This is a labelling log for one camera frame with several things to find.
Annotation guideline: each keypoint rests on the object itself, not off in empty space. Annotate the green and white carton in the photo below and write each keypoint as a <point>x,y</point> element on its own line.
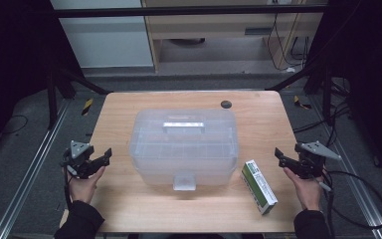
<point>258,187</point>

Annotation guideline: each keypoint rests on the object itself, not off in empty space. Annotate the black curtain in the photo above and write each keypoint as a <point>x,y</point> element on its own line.
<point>10,66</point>
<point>371,66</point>

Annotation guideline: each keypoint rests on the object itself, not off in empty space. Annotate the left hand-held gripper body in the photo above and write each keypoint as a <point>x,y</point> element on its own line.
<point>79,159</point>

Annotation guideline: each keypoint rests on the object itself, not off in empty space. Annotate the black horizontal frame bar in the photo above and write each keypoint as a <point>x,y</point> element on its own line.
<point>179,11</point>

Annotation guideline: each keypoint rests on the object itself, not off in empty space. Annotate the white plug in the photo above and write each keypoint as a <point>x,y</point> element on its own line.
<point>290,69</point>

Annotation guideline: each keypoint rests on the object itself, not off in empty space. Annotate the dark round chair base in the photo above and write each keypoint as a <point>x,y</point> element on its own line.
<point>187,41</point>

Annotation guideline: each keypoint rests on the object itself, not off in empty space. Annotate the person's left hand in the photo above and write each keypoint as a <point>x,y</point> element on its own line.
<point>81,189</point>

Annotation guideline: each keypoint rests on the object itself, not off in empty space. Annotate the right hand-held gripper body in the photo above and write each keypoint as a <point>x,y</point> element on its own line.
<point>311,162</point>

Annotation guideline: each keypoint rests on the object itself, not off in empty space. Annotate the black metal stand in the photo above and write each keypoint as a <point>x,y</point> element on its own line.
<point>327,96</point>
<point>52,99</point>

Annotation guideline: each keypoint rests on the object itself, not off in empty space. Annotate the clear plastic storage box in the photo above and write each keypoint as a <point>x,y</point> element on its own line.
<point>182,149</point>

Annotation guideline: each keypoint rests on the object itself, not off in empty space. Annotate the black round table grommet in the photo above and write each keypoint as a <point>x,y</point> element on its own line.
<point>226,104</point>

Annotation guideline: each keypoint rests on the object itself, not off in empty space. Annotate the yellow black hazard tape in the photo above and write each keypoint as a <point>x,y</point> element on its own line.
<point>87,107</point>
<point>301,103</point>

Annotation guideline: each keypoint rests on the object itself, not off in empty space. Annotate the white cabinet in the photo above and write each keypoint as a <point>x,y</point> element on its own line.
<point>106,43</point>

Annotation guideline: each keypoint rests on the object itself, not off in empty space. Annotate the person's right hand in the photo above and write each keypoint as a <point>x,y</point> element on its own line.
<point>308,192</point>

